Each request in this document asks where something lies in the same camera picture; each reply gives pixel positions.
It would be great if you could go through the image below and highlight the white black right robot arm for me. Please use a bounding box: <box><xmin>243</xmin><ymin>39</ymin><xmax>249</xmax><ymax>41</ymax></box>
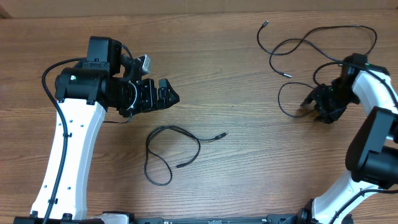
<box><xmin>295</xmin><ymin>54</ymin><xmax>397</xmax><ymax>223</ymax></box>

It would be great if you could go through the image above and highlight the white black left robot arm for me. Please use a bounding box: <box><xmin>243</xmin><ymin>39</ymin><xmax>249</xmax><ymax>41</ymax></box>
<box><xmin>14</xmin><ymin>36</ymin><xmax>180</xmax><ymax>223</ymax></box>

